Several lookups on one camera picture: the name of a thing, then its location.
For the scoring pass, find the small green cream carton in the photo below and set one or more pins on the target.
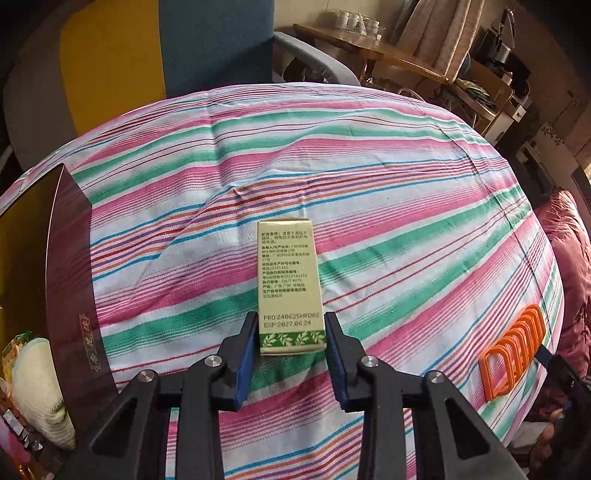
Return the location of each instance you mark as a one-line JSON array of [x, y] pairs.
[[291, 319]]

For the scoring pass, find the cream sock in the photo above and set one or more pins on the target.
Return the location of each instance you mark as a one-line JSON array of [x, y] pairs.
[[37, 395]]

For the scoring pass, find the orange plastic comb clip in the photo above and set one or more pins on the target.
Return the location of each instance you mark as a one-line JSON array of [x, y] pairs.
[[503, 364]]

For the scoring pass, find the right hand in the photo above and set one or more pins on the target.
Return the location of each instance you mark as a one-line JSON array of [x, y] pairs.
[[542, 449]]

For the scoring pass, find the striped pink green tablecloth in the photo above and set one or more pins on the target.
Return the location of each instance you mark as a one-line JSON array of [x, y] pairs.
[[427, 246]]

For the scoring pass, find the grey yellow blue armchair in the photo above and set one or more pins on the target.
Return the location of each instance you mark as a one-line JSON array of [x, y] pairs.
[[72, 66]]

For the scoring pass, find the white cups on table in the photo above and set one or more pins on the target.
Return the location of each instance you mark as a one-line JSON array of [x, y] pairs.
[[357, 23]]

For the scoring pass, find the gold maroon tin box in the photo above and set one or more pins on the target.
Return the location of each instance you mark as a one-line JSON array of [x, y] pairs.
[[47, 292]]

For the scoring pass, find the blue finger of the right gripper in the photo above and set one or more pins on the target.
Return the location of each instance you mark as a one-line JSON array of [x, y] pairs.
[[544, 356]]

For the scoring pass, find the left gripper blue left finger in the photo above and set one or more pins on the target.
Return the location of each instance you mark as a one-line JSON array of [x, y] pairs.
[[248, 351]]

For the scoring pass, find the wooden side table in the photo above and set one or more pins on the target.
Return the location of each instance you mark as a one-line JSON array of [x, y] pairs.
[[370, 50]]

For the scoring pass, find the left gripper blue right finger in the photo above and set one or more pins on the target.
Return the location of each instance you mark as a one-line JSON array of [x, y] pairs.
[[336, 363]]

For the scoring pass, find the beige curtain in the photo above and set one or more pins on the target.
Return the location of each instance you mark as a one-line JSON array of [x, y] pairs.
[[439, 33]]

